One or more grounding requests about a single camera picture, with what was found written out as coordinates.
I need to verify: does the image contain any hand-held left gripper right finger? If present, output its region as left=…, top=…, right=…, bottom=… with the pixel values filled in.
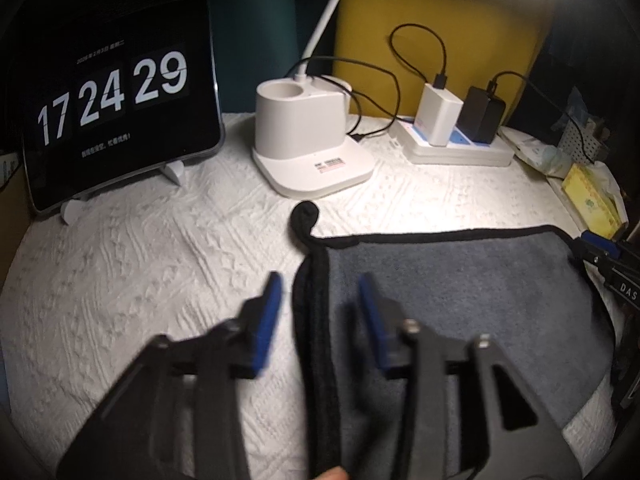
left=357, top=273, right=585, bottom=480

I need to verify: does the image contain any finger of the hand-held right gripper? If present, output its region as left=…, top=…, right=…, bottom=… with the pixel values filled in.
left=570, top=230, right=640, bottom=273

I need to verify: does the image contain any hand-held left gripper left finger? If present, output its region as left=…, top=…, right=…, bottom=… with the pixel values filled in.
left=56, top=271, right=284, bottom=480

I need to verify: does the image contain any grey towel with black edge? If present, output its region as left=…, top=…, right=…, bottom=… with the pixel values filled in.
left=290, top=201, right=616, bottom=480

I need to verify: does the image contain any yellow tissue box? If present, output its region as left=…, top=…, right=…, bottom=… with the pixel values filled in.
left=560, top=162, right=630, bottom=241

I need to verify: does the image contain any white textured table cover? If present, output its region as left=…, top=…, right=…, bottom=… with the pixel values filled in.
left=0, top=111, right=626, bottom=480

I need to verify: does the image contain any white mesh organizer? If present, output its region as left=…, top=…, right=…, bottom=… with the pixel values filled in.
left=556, top=116, right=613, bottom=165

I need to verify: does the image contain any clear plastic packet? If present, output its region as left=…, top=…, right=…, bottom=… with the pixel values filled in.
left=497, top=126, right=576, bottom=177

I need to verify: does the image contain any white tablet stand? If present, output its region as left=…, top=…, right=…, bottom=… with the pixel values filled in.
left=59, top=159, right=186, bottom=224

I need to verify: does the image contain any white power strip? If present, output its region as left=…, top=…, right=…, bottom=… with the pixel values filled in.
left=389, top=116, right=516, bottom=166

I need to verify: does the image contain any black charger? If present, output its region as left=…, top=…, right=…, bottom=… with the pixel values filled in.
left=458, top=86, right=507, bottom=145

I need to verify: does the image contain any white desk lamp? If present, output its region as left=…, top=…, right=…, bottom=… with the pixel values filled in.
left=251, top=0, right=568, bottom=200

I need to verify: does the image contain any white charger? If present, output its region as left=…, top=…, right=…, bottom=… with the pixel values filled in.
left=416, top=83, right=464, bottom=147

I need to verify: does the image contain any tablet with clock display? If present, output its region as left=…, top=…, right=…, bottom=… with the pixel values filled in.
left=16, top=0, right=225, bottom=217

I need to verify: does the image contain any black charging cable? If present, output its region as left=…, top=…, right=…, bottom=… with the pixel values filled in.
left=389, top=23, right=449, bottom=90
left=487, top=72, right=598, bottom=166

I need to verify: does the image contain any black lamp power cable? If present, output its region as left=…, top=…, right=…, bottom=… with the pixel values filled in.
left=291, top=56, right=416, bottom=143

